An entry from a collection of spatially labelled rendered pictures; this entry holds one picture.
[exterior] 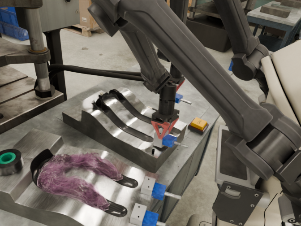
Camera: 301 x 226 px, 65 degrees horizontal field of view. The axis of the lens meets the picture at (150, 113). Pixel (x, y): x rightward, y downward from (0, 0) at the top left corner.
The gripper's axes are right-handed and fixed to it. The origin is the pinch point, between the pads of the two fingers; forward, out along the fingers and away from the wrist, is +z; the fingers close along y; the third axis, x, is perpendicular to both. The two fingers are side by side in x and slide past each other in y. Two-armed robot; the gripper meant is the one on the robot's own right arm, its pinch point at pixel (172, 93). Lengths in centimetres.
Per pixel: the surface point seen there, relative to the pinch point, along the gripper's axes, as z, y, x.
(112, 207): 10, 59, 12
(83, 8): 43, -225, -293
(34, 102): 15, 33, -61
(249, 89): 95, -239, 10
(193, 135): 15.2, 4.3, 16.4
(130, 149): 8.9, 36.0, 2.1
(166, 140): 1.0, 30.4, 14.3
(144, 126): 6.3, 23.2, -0.3
